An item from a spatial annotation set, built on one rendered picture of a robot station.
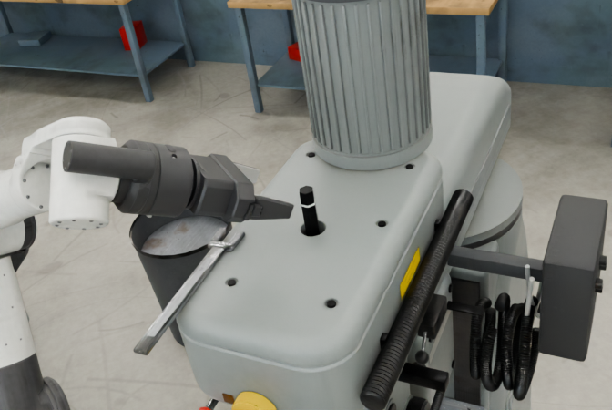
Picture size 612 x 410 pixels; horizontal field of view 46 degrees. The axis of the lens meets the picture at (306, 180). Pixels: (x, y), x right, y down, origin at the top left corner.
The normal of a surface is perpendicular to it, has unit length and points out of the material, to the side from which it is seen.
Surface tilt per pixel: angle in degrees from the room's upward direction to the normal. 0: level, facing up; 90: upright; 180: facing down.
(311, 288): 0
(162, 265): 94
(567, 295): 90
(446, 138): 0
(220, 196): 90
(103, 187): 57
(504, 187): 0
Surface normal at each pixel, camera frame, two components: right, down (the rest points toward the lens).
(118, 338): -0.14, -0.83
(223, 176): 0.32, -0.90
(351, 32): -0.18, 0.56
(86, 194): 0.43, -0.25
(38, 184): 0.76, -0.20
